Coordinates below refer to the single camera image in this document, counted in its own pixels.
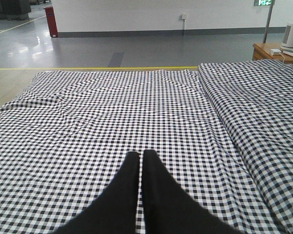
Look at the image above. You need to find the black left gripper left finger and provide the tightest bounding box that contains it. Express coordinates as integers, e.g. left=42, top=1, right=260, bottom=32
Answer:
left=54, top=152, right=140, bottom=234

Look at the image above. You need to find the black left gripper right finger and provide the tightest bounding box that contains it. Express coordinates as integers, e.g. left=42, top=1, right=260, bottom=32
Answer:
left=142, top=150, right=239, bottom=234

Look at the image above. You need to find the black white checkered bedsheet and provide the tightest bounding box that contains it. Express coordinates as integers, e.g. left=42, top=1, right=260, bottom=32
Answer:
left=0, top=59, right=293, bottom=234

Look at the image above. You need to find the wooden bedside table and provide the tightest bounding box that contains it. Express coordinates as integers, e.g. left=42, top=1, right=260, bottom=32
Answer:
left=252, top=43, right=293, bottom=63

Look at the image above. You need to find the white power adapter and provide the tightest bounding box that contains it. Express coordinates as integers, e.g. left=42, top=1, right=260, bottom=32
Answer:
left=270, top=49, right=281, bottom=56

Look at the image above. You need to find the red floor box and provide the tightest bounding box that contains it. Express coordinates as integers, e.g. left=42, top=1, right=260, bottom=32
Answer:
left=44, top=7, right=59, bottom=38

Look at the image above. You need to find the green exit sign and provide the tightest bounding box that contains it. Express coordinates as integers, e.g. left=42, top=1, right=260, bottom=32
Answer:
left=253, top=0, right=273, bottom=7

